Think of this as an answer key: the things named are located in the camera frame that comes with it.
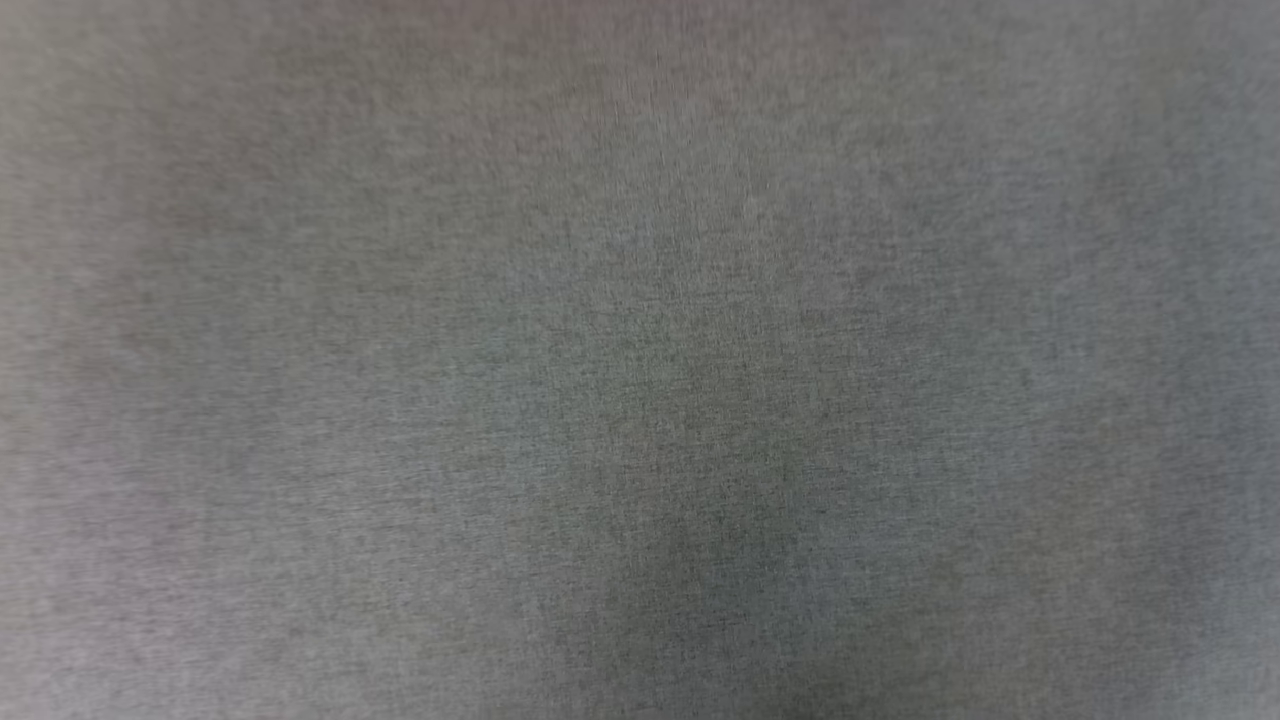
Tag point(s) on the grey fabric sofa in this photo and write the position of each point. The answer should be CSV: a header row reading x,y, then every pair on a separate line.
x,y
640,360

